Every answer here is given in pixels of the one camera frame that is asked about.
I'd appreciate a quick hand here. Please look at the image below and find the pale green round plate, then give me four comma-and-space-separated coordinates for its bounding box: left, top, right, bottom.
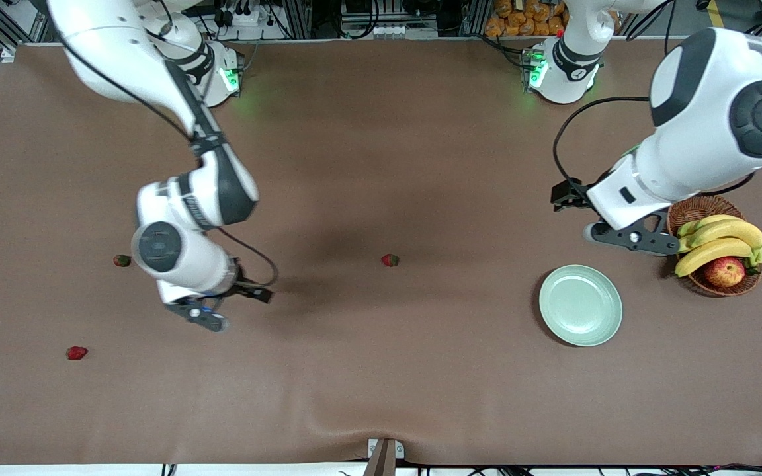
539, 265, 623, 347

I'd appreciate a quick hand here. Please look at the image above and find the aluminium frame post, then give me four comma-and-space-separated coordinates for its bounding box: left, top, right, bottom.
460, 0, 491, 37
280, 0, 312, 39

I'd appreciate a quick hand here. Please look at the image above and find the metal table edge bracket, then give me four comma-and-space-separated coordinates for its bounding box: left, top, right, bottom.
368, 438, 405, 476

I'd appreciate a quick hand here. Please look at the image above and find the red apple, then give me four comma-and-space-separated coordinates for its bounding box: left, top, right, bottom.
703, 257, 746, 288

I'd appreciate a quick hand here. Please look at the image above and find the white terminal block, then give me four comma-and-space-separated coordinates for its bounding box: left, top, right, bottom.
368, 23, 438, 38

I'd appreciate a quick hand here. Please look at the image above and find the brown wicker basket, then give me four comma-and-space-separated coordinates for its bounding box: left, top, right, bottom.
667, 195, 762, 297

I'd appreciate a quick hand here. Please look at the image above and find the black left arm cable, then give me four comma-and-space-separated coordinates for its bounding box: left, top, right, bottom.
552, 0, 762, 199

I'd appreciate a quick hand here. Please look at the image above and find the white power strip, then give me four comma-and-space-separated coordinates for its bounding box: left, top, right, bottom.
219, 5, 259, 27

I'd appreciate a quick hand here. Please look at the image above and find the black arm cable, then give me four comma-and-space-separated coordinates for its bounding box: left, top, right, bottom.
57, 0, 280, 289
552, 0, 762, 199

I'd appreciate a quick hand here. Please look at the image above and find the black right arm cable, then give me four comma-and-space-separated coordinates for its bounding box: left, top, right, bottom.
57, 0, 280, 289

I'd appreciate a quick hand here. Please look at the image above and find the brown table mat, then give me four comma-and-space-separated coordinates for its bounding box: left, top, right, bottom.
0, 38, 762, 467

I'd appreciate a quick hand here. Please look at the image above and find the orange bread pile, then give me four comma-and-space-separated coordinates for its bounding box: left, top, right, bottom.
485, 0, 568, 37

